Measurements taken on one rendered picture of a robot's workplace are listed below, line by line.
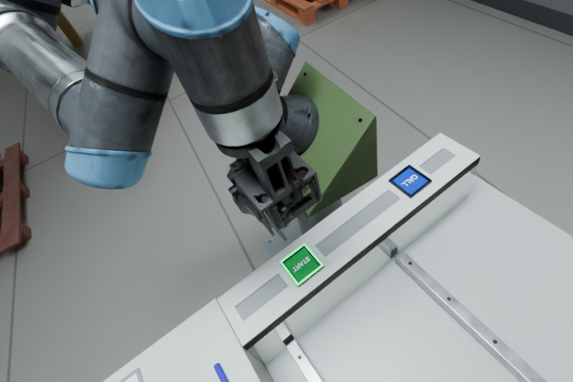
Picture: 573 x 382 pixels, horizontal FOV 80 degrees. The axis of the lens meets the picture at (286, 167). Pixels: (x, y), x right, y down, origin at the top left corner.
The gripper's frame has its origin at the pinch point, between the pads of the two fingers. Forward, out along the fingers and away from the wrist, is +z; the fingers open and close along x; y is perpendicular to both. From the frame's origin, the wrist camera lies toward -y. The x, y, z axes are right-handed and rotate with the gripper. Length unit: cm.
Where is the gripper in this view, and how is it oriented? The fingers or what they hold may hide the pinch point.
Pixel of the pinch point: (280, 217)
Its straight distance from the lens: 49.7
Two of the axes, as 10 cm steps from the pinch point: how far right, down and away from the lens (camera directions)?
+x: 8.0, -5.4, 2.4
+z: 2.1, 6.4, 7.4
